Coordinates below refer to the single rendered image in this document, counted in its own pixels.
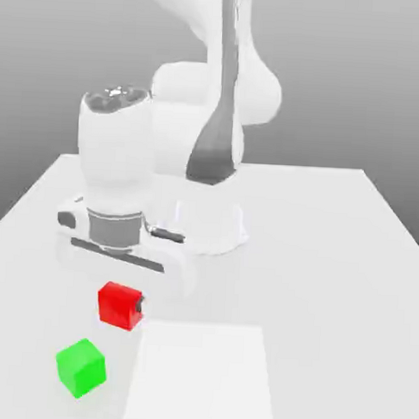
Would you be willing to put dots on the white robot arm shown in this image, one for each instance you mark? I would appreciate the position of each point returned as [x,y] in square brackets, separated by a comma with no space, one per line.
[122,156]

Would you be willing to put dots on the small green cube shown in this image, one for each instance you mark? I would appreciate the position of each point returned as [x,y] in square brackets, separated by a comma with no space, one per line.
[80,367]

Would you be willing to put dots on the small red cube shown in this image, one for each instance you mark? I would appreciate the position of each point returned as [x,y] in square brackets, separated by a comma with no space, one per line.
[116,306]

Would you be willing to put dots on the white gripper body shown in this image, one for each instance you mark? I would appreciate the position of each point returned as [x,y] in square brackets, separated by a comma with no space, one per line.
[123,265]

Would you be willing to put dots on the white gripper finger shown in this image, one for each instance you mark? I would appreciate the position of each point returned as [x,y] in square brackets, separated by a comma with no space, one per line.
[139,304]

